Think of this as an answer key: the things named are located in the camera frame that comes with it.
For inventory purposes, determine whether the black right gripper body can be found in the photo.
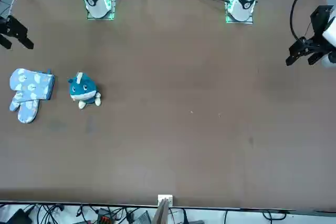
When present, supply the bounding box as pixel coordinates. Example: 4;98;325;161
0;15;14;37

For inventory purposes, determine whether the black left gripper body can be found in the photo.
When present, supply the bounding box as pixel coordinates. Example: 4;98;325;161
310;5;333;41

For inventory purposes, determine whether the blue patterned oven mitt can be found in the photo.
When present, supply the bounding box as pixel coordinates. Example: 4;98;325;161
9;68;56;102
9;94;41;124

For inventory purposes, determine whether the small blue plush doll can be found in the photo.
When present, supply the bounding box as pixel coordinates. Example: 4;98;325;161
67;71;102;110

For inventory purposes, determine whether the large black power adapter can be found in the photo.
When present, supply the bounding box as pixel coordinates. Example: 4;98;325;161
5;208;34;224

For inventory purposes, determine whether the power strip with red switches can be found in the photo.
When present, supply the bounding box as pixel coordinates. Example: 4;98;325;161
96;208;118;224

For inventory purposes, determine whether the ribbed power adapter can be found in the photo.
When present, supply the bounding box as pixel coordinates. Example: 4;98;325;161
135;210;152;224

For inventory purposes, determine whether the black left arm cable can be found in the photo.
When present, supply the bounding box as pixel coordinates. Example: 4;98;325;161
289;0;316;43

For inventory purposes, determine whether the white post bracket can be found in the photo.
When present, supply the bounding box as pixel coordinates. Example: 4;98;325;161
157;194;175;207

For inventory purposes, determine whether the aluminium camera post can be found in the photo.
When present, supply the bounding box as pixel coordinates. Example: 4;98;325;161
152;198;171;224

